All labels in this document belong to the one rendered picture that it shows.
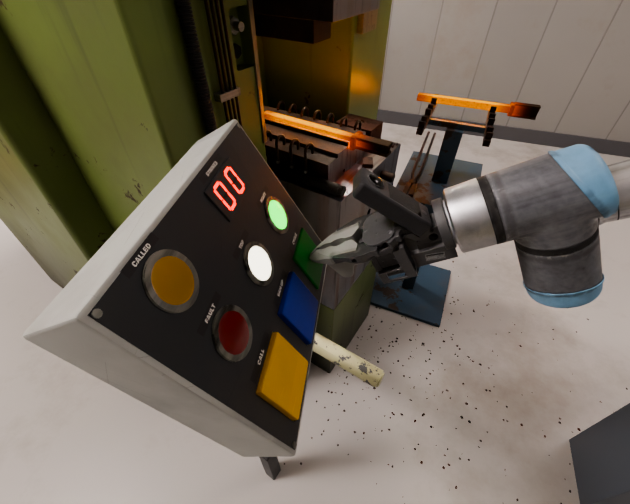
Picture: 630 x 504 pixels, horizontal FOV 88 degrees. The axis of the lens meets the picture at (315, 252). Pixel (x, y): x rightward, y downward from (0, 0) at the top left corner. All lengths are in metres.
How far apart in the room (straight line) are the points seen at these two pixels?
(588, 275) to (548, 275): 0.04
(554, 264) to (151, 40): 0.63
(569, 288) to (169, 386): 0.48
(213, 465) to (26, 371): 0.97
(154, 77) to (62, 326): 0.43
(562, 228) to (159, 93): 0.60
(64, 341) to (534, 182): 0.47
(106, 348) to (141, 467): 1.27
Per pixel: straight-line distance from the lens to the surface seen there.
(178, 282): 0.32
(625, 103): 3.84
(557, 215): 0.46
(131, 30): 0.61
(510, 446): 1.61
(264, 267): 0.42
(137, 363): 0.30
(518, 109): 1.47
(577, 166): 0.46
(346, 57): 1.14
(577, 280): 0.53
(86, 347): 0.31
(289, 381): 0.41
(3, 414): 1.93
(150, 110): 0.64
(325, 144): 0.91
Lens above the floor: 1.38
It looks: 44 degrees down
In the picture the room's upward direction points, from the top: straight up
